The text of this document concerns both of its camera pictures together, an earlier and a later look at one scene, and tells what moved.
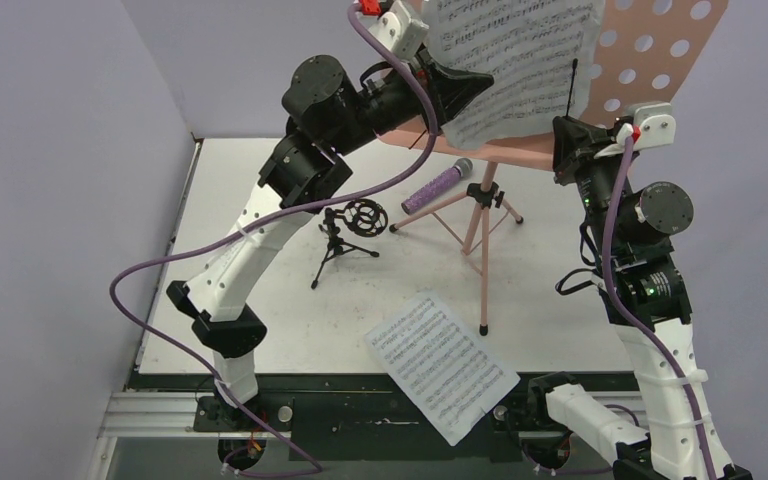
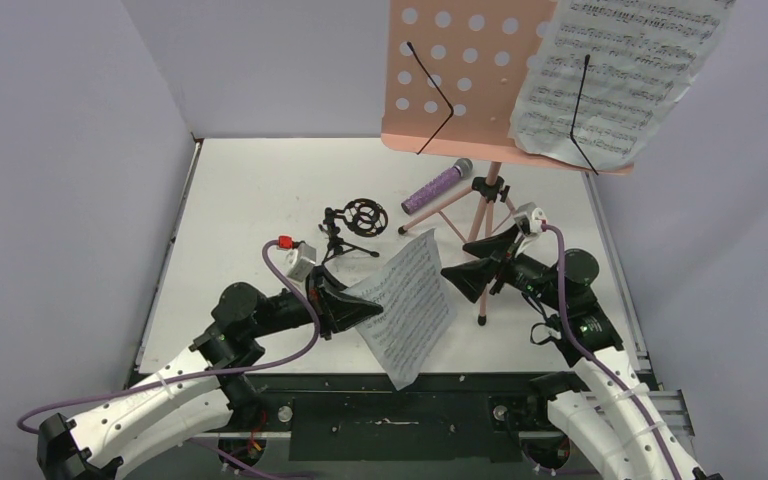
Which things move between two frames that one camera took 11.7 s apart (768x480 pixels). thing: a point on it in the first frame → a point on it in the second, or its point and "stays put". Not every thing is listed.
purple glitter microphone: (461, 169) stays put
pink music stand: (644, 52) → (456, 73)
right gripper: (582, 147) → (503, 263)
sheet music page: (539, 53) → (605, 70)
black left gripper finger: (451, 93) → (338, 311)
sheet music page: (450, 374) → (419, 310)
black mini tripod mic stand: (366, 216) stays put
